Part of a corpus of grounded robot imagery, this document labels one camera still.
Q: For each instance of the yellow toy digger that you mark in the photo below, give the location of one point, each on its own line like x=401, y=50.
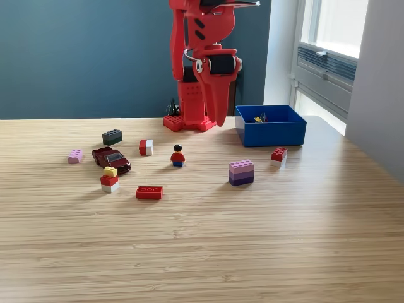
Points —
x=259, y=119

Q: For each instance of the lego figure red shirt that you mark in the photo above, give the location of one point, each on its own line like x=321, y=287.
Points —
x=178, y=156

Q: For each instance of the dark red toy car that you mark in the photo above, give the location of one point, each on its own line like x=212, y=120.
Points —
x=110, y=158

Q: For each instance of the blue plastic bin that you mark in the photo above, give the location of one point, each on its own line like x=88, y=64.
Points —
x=274, y=135

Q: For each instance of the pink and purple lego stack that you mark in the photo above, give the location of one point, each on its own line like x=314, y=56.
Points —
x=241, y=173

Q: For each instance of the red and white lego brick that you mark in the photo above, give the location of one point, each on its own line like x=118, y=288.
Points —
x=279, y=155
x=146, y=147

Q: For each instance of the black lego brick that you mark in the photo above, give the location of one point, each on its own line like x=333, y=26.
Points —
x=112, y=137

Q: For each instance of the yellow red white lego stack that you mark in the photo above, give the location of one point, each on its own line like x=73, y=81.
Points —
x=109, y=181

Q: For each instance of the pink lego brick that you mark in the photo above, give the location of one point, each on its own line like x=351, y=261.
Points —
x=75, y=156

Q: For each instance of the black chair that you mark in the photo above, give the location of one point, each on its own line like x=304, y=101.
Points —
x=238, y=98

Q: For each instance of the grey window vent grille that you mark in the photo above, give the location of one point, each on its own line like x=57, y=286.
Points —
x=334, y=64

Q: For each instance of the white framed window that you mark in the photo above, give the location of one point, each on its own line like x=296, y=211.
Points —
x=341, y=31

